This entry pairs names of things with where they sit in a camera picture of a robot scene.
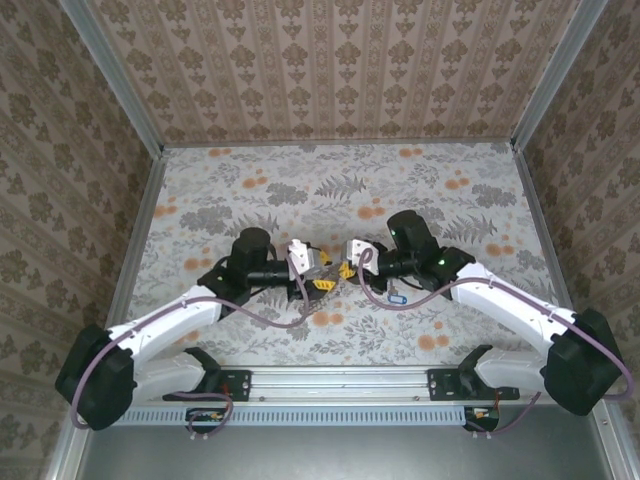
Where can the key with blue tag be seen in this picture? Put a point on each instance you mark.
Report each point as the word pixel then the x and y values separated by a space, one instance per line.
pixel 396 299

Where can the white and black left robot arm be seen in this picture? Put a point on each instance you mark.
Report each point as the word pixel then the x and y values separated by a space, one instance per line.
pixel 165 325

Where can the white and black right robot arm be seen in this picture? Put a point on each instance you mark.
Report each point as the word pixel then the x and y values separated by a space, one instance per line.
pixel 510 300

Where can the grey metal shelf plate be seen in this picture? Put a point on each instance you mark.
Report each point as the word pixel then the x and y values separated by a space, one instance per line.
pixel 350 455

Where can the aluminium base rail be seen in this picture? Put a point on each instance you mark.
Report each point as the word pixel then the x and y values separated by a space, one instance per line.
pixel 340 385

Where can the aluminium frame bar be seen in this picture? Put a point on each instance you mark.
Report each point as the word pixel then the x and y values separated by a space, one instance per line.
pixel 132 250
pixel 545 225
pixel 340 145

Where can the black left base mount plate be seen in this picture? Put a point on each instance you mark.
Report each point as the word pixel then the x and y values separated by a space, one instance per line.
pixel 235 382

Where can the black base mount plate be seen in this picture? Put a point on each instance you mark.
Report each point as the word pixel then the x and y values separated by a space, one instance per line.
pixel 445 382
pixel 235 382

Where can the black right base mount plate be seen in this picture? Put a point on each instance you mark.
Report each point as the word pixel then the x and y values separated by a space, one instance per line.
pixel 445 382

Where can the aluminium frame post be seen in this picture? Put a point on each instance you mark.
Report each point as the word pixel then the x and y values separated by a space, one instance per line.
pixel 560 75
pixel 112 75

